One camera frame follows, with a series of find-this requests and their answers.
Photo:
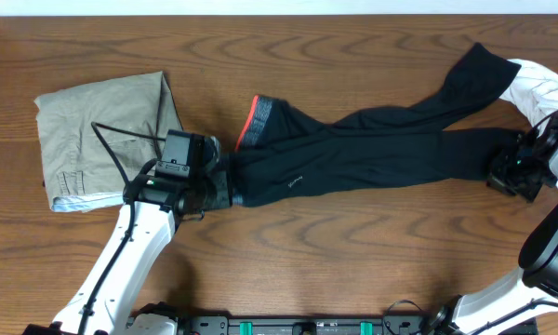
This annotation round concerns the black leggings with red waistband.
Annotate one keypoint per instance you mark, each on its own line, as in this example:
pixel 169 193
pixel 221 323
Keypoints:
pixel 283 153

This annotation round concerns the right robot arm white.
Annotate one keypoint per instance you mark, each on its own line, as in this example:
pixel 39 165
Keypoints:
pixel 531 289

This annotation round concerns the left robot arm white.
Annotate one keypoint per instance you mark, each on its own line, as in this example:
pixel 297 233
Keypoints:
pixel 147 222

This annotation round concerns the folded khaki pants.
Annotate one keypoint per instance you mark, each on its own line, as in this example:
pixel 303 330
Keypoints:
pixel 97 136

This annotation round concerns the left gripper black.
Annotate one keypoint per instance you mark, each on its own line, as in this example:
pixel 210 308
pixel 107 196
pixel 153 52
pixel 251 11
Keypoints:
pixel 222 186

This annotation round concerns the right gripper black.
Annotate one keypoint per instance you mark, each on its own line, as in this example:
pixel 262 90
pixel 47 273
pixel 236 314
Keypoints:
pixel 498 180

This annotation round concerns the white crumpled shirt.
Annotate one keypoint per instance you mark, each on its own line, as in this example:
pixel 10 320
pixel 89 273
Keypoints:
pixel 533 91

